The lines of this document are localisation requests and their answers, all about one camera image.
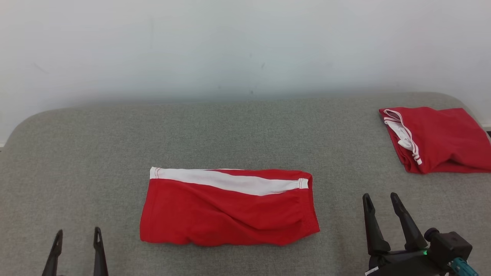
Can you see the red Bulls basketball jersey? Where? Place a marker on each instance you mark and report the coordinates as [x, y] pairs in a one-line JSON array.
[[445, 138]]

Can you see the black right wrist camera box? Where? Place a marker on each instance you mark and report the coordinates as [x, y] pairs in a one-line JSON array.
[[448, 245]]

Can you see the red shorts with white stripe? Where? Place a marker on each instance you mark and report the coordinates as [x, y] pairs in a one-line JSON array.
[[230, 218]]

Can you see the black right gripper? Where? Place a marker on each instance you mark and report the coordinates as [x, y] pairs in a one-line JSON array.
[[406, 264]]

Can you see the grey fabric sofa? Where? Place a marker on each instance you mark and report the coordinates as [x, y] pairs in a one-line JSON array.
[[249, 130]]

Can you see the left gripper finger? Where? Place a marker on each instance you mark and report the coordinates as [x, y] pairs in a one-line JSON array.
[[100, 257], [53, 257]]

